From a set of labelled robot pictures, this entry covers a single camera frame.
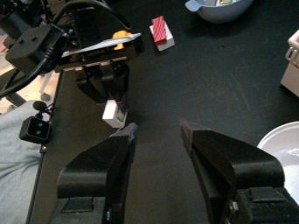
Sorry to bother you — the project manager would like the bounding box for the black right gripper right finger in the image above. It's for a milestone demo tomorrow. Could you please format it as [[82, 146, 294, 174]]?
[[179, 119, 299, 224]]

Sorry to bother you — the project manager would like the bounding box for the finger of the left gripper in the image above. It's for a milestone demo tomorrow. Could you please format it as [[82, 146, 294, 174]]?
[[105, 60, 131, 103], [75, 64, 110, 104]]

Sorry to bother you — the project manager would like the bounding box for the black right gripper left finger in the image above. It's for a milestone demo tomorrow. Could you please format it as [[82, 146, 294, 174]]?
[[49, 122, 139, 224]]

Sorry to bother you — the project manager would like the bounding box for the white sushi piece black wrap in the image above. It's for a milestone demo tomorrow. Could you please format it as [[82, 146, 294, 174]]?
[[102, 99, 130, 129]]

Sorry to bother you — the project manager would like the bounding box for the red and white sushi piece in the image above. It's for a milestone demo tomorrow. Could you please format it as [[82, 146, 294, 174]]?
[[149, 15, 177, 53]]

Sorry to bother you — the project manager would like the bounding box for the light blue bowl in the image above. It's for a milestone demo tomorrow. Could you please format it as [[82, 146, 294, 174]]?
[[183, 0, 255, 25]]

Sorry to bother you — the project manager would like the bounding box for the white chair leg with caster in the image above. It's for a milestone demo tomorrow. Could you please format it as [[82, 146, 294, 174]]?
[[38, 71, 57, 102]]

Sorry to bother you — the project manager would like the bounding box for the white round plate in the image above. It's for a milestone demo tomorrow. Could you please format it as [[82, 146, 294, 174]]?
[[257, 121, 299, 206]]

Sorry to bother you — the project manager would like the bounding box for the gray cloth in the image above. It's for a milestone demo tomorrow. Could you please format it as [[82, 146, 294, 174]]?
[[0, 100, 51, 224]]

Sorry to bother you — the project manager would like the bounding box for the white box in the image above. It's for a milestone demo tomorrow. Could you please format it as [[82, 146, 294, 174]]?
[[280, 29, 299, 98]]

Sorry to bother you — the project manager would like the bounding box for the black camera cable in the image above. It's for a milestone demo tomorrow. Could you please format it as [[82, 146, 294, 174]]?
[[0, 43, 61, 100]]

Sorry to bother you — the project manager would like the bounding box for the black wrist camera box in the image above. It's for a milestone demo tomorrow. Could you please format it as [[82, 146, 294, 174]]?
[[5, 24, 69, 75]]

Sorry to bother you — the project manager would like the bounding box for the small black table camera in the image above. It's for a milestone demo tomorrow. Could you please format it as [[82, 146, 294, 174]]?
[[18, 100, 55, 144]]

